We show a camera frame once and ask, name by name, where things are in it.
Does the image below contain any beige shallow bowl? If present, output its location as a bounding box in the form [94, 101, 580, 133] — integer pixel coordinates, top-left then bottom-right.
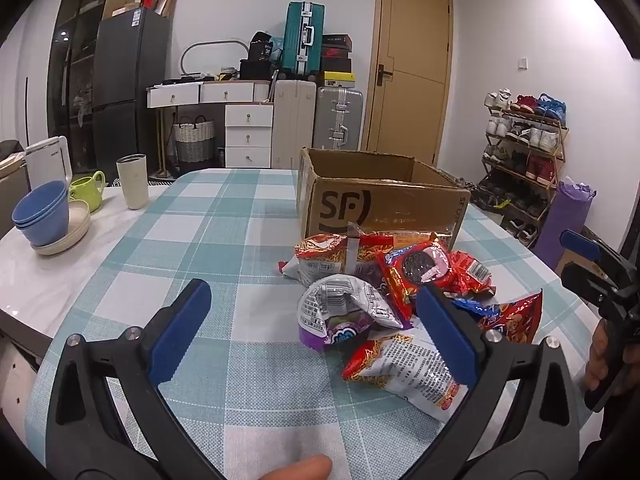
[31, 200, 92, 256]

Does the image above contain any small cardboard box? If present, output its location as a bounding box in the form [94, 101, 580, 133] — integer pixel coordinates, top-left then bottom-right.
[555, 247, 592, 281]

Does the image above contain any woven basket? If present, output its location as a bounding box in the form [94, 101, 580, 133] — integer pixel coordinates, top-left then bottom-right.
[172, 116, 216, 163]

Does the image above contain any large red cookie packet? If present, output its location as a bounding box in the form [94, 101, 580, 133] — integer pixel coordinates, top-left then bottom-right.
[376, 241, 456, 318]

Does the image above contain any teal suitcase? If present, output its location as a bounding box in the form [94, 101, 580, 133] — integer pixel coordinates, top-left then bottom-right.
[281, 1, 326, 79]

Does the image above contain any purple snack packet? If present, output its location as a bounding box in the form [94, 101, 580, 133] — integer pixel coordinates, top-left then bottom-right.
[352, 260, 388, 291]

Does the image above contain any blue bowl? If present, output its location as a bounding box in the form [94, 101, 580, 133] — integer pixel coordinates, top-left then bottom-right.
[17, 210, 71, 247]
[11, 180, 70, 226]

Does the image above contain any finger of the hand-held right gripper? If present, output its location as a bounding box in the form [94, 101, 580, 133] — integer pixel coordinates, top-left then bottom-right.
[560, 264, 622, 312]
[560, 230, 632, 287]

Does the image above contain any person's left hand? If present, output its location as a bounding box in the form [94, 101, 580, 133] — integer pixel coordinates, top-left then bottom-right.
[262, 455, 333, 480]

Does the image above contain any black bag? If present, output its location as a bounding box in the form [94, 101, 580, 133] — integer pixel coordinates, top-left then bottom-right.
[248, 31, 273, 61]

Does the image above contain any dark grey fridge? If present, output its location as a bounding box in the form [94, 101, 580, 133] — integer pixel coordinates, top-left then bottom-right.
[90, 7, 171, 177]

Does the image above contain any brown cardboard box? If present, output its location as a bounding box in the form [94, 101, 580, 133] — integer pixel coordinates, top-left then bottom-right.
[296, 147, 472, 251]

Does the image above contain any dark glass cabinet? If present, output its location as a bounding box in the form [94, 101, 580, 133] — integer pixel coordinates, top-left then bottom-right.
[47, 0, 108, 166]

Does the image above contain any black case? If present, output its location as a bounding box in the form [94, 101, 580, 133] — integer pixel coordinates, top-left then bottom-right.
[239, 59, 273, 81]

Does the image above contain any shoe rack with shoes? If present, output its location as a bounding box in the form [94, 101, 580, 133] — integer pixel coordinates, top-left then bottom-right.
[470, 89, 568, 248]

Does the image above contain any wooden door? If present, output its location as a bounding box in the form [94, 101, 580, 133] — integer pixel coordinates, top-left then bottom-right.
[361, 0, 454, 168]

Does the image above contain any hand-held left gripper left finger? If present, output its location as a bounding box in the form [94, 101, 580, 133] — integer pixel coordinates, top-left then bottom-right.
[45, 278, 223, 480]

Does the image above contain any blue cookie packet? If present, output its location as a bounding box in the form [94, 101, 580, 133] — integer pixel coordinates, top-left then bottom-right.
[450, 296, 496, 314]

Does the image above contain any beige suitcase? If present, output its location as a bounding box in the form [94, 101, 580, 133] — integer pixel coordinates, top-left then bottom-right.
[271, 79, 317, 171]

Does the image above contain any red cartoon chip packet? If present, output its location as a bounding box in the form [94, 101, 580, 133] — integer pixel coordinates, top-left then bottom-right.
[452, 290, 544, 346]

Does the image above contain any cream tumbler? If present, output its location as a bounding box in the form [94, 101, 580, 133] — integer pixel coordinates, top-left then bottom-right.
[116, 154, 149, 210]

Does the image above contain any purple yoga mat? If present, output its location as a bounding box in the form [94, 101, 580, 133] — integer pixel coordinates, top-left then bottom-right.
[532, 180, 597, 271]

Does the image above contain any red noodle snack packet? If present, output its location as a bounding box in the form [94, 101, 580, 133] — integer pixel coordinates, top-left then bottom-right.
[341, 332, 468, 423]
[279, 234, 361, 288]

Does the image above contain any oval mirror frame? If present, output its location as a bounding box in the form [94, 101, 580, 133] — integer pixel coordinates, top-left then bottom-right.
[180, 40, 249, 79]

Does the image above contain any white drawer desk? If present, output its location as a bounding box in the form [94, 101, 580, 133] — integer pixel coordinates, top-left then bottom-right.
[146, 80, 275, 169]

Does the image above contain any green mug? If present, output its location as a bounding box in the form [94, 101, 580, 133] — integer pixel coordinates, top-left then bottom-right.
[68, 171, 107, 213]

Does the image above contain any person's right hand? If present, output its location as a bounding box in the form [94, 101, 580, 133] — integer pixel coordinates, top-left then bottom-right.
[582, 319, 640, 396]

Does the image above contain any purple white candy packet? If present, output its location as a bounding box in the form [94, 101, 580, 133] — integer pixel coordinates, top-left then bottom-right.
[298, 275, 416, 351]

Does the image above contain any white kettle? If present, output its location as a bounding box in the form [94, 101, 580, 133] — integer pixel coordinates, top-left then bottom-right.
[24, 136, 73, 196]

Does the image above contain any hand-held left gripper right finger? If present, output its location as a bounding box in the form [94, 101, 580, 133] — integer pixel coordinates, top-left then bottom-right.
[407, 285, 583, 480]

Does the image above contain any silver suitcase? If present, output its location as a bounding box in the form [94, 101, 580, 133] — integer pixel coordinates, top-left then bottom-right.
[313, 86, 365, 152]

